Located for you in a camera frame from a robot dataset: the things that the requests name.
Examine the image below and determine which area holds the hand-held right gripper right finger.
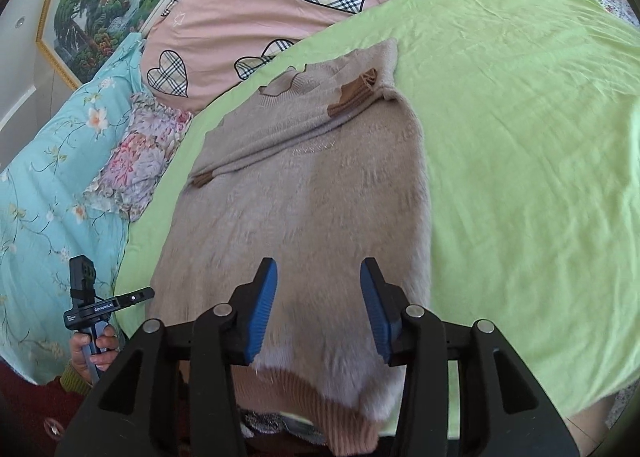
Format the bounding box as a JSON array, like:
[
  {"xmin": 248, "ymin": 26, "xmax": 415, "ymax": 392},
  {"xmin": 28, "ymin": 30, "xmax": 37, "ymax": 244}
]
[{"xmin": 360, "ymin": 257, "xmax": 581, "ymax": 457}]

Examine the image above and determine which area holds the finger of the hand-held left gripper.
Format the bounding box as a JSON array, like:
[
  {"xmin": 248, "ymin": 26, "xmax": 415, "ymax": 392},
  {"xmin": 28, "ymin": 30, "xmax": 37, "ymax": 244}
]
[{"xmin": 117, "ymin": 288, "xmax": 155, "ymax": 309}]

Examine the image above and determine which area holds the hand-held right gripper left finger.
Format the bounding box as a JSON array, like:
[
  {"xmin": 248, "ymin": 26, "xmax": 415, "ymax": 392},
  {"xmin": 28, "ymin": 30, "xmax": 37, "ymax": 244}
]
[{"xmin": 55, "ymin": 257, "xmax": 279, "ymax": 457}]

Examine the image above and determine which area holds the beige knit sweater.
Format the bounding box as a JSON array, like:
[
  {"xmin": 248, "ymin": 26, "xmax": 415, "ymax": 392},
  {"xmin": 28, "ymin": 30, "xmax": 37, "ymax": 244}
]
[{"xmin": 149, "ymin": 37, "xmax": 434, "ymax": 457}]

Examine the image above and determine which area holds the person's left forearm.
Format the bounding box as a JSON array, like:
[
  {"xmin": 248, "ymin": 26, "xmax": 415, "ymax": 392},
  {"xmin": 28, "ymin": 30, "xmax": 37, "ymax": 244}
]
[{"xmin": 59, "ymin": 361, "xmax": 94, "ymax": 397}]

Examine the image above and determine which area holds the person's left hand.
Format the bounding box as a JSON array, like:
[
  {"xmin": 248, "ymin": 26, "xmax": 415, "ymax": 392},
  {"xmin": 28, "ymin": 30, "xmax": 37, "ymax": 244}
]
[{"xmin": 69, "ymin": 323, "xmax": 122, "ymax": 384}]

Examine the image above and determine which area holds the light blue floral quilt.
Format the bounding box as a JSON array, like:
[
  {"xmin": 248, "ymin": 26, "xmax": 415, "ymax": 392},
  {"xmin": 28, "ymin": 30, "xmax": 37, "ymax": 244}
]
[{"xmin": 0, "ymin": 32, "xmax": 147, "ymax": 385}]

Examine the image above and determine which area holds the grey patterned cloth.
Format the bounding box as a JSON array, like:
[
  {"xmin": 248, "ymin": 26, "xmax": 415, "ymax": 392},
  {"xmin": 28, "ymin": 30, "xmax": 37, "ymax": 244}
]
[{"xmin": 239, "ymin": 406, "xmax": 328, "ymax": 444}]

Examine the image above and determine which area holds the person's dark red garment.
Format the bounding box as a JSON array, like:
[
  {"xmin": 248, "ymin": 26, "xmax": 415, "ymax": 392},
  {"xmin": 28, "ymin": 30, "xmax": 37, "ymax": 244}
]
[{"xmin": 0, "ymin": 359, "xmax": 101, "ymax": 457}]

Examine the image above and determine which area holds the ruffled floral pillow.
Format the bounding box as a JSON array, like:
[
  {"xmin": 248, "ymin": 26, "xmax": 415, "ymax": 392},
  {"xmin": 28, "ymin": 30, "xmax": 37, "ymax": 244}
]
[{"xmin": 82, "ymin": 91, "xmax": 194, "ymax": 223}]

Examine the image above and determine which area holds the light green bed sheet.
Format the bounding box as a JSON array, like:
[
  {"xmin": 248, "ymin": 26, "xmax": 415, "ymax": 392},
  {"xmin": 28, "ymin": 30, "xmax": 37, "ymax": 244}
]
[{"xmin": 114, "ymin": 0, "xmax": 640, "ymax": 440}]

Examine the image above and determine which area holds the framed landscape painting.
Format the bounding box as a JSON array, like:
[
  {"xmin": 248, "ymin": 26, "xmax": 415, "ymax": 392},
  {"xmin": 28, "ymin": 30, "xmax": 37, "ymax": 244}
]
[{"xmin": 35, "ymin": 0, "xmax": 226, "ymax": 90}]

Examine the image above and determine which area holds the pink quilt with plaid hearts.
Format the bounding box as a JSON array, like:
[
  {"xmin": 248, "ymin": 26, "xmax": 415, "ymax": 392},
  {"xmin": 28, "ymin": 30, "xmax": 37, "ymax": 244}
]
[{"xmin": 141, "ymin": 0, "xmax": 543, "ymax": 113}]

